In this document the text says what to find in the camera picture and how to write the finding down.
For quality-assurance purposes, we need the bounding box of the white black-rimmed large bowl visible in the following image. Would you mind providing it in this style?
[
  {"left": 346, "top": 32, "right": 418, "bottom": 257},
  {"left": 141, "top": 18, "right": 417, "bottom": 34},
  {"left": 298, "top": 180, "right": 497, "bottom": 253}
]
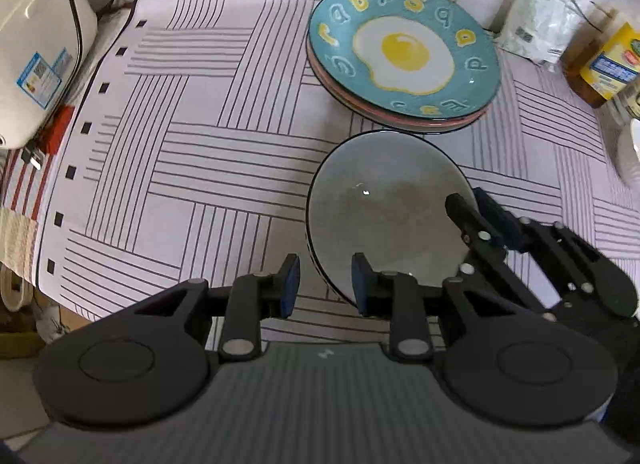
[{"left": 306, "top": 131, "right": 476, "bottom": 303}]

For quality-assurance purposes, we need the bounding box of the white black-rimmed small bowl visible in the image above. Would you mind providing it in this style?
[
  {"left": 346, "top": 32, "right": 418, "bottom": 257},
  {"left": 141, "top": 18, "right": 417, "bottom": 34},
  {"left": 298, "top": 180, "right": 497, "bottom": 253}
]
[{"left": 616, "top": 119, "right": 640, "bottom": 193}]

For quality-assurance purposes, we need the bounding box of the blue fried egg plate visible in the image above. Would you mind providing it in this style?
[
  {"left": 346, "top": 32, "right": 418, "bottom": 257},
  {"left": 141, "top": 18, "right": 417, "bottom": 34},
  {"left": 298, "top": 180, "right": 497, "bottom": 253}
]
[{"left": 306, "top": 0, "right": 501, "bottom": 134}]

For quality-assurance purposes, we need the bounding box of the striped table mat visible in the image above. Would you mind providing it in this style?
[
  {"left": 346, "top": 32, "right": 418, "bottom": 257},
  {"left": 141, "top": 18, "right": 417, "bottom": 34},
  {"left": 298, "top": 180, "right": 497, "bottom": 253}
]
[{"left": 0, "top": 0, "right": 640, "bottom": 345}]

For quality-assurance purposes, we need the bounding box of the white vinegar bottle yellow cap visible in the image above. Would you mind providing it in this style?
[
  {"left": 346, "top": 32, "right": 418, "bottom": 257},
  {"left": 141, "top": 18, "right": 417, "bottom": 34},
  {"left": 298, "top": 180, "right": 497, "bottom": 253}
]
[{"left": 613, "top": 79, "right": 640, "bottom": 124}]

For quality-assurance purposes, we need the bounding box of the cooking wine bottle yellow label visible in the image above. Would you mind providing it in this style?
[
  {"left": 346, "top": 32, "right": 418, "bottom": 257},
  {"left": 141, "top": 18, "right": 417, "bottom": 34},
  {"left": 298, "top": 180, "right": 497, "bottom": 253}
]
[{"left": 561, "top": 0, "right": 639, "bottom": 109}]

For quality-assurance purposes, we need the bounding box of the white salt bag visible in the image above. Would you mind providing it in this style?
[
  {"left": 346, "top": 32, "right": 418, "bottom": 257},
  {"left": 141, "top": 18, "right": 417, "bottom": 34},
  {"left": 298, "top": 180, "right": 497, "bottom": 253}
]
[{"left": 496, "top": 0, "right": 590, "bottom": 65}]

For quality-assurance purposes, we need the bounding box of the white rice cooker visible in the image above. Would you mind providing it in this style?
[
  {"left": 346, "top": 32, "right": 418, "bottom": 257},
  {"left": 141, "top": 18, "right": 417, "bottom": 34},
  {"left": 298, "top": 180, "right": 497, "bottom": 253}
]
[{"left": 0, "top": 0, "right": 98, "bottom": 150}]

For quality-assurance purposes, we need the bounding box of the black rice cooker cable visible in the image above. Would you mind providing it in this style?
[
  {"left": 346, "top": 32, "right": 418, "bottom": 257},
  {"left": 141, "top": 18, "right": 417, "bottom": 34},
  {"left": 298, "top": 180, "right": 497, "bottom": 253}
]
[{"left": 22, "top": 0, "right": 122, "bottom": 171}]

